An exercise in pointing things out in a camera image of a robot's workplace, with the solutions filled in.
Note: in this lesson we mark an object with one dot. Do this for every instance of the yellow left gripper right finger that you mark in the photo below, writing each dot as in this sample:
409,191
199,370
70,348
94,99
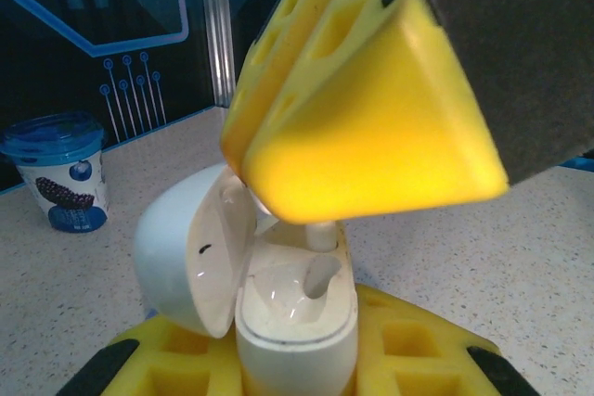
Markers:
366,359

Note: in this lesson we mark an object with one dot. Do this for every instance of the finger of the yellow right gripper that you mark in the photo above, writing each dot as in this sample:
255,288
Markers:
287,11
371,136

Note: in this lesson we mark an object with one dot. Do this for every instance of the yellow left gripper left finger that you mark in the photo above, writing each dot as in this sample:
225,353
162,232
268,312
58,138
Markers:
223,368

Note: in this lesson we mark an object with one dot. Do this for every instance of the white bottle cap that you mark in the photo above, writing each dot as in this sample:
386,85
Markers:
167,247

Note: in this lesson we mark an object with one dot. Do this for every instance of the blue yogurt cup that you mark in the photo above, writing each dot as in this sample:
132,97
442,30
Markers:
60,182

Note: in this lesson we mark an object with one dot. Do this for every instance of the aluminium frame post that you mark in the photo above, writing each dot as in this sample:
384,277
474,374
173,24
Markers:
220,20

